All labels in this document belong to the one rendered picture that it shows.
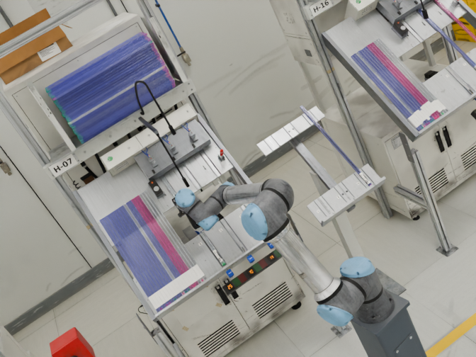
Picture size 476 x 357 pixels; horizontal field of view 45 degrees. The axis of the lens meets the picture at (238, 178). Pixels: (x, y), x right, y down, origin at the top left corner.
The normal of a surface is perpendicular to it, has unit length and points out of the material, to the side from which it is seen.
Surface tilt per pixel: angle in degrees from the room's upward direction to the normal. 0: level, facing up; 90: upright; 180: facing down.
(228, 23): 90
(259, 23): 90
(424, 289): 0
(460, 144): 90
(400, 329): 90
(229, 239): 43
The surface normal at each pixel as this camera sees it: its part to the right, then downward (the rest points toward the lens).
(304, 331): -0.42, -0.79
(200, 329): 0.39, 0.29
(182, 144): -0.05, -0.38
